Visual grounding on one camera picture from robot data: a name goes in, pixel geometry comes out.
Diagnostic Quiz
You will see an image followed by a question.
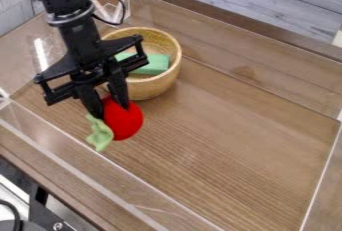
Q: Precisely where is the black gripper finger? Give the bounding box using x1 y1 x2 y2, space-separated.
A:
74 84 104 119
106 68 129 109

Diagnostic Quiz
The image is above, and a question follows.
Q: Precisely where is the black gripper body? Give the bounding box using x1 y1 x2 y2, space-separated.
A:
33 18 148 105

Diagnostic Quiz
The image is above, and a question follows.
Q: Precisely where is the red plush strawberry toy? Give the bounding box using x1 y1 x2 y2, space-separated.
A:
85 97 143 152

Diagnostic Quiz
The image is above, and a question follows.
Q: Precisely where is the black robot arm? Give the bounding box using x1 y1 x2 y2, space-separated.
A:
34 0 148 119

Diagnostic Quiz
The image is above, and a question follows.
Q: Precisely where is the wooden bowl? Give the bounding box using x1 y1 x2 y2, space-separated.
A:
101 27 181 101

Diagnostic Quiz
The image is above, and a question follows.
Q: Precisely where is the green rectangular block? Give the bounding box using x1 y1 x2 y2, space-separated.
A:
129 54 171 76

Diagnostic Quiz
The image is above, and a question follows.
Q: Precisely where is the clear acrylic corner bracket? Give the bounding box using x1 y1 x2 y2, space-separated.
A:
90 0 131 26

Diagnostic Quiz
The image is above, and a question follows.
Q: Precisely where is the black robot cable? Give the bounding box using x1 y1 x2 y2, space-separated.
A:
90 0 128 27

